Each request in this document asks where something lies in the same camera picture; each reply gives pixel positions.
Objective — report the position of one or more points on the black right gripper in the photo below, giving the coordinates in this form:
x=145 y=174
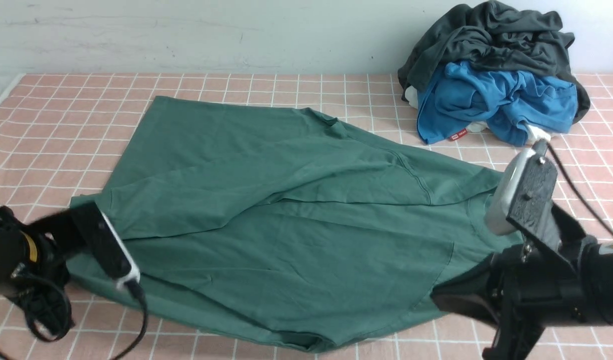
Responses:
x=523 y=290

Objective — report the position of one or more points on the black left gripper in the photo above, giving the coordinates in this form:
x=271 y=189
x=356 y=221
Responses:
x=48 y=243

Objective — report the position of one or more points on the green long sleeve shirt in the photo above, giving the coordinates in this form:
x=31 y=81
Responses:
x=291 y=228

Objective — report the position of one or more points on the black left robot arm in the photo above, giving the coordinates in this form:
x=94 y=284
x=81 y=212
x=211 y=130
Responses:
x=17 y=279

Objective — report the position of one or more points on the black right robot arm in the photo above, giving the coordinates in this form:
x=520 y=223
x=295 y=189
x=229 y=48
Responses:
x=606 y=280

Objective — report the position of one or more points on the pink checkered tablecloth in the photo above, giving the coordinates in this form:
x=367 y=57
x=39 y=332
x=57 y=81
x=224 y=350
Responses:
x=61 y=134

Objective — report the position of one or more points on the blue crumpled garment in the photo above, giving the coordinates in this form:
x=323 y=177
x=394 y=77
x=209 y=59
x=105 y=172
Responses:
x=508 y=101

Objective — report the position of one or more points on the dark grey crumpled garment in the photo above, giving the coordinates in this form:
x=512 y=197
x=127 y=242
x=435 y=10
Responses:
x=494 y=36

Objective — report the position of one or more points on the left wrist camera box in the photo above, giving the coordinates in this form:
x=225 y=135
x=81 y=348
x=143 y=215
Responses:
x=106 y=247

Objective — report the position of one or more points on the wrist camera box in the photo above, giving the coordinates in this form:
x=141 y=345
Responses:
x=523 y=201
x=106 y=247

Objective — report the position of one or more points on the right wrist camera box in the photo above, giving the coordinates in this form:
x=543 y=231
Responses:
x=523 y=201

